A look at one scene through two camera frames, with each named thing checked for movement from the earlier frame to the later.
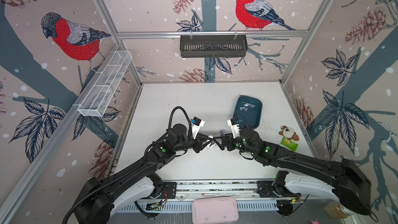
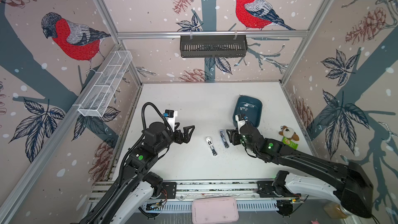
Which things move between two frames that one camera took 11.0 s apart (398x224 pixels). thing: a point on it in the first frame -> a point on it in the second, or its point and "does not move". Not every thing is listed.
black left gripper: [198, 142] -> [186, 136]
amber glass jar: [334, 211] does not move
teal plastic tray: [248, 110] does not move
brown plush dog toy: [288, 133] does not move
